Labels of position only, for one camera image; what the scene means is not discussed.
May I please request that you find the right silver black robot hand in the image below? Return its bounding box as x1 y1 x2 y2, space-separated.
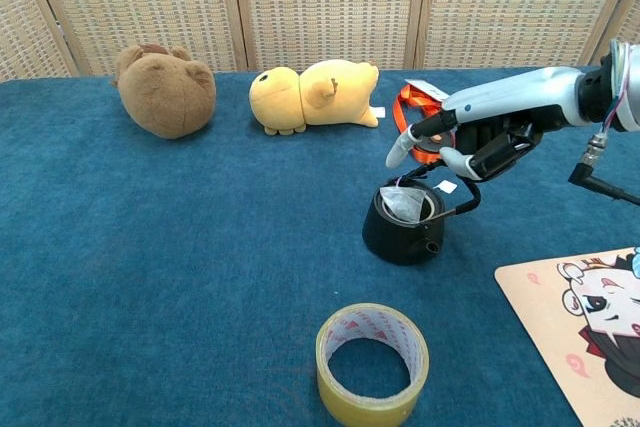
385 66 584 182

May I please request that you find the tea bag with green tag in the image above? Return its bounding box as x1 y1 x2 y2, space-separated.
378 175 459 227

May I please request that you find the black teapot with bail handle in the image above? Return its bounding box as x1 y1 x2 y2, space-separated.
361 166 482 267

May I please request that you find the round grey disc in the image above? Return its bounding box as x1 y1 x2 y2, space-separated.
412 131 456 157

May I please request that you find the white badge card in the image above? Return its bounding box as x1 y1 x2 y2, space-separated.
403 78 450 101

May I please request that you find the yellow bear plush toy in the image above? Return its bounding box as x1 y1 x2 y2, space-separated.
248 59 386 137

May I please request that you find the cartoon girl mouse pad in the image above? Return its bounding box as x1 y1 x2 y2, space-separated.
493 246 640 427

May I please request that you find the woven folding screen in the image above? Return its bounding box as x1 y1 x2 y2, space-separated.
0 0 640 83

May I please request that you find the clear packing tape roll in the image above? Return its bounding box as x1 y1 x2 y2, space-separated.
315 302 431 427

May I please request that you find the blue carpet table cover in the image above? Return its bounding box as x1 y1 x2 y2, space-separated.
0 64 640 427

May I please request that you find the brown capybara plush toy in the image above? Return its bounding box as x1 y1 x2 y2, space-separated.
113 43 218 140

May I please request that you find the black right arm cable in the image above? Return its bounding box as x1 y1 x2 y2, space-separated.
568 129 640 207

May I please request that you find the orange lanyard strap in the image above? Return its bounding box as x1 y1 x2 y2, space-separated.
392 84 454 166

